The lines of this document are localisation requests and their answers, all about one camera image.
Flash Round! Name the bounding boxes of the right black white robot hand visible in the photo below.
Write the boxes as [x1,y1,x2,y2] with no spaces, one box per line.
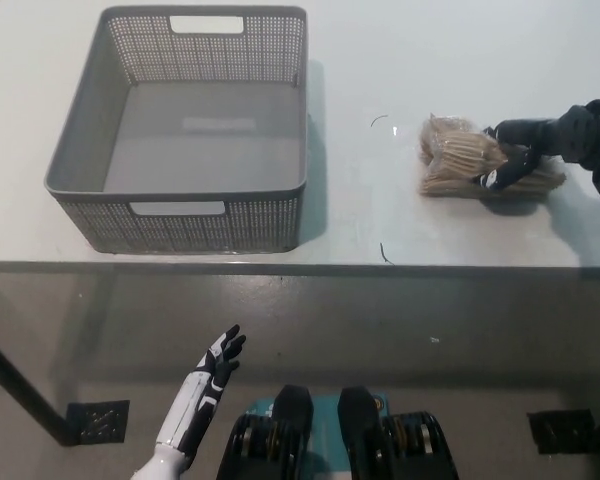
[472,102,600,192]

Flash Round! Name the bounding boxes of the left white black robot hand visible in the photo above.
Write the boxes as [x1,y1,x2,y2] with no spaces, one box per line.
[155,324,248,459]

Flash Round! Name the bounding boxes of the clear bag of wooden cutlery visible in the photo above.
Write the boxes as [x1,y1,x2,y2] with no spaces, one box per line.
[418,113,566,200]

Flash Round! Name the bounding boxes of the black floor plate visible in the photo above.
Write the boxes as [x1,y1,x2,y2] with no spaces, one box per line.
[527,408,597,455]
[65,399,131,446]

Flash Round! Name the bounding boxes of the teal robot body cover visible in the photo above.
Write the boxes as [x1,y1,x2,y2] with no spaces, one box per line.
[252,392,391,474]

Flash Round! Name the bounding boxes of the grey perforated plastic basket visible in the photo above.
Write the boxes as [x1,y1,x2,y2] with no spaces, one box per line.
[43,4,310,255]

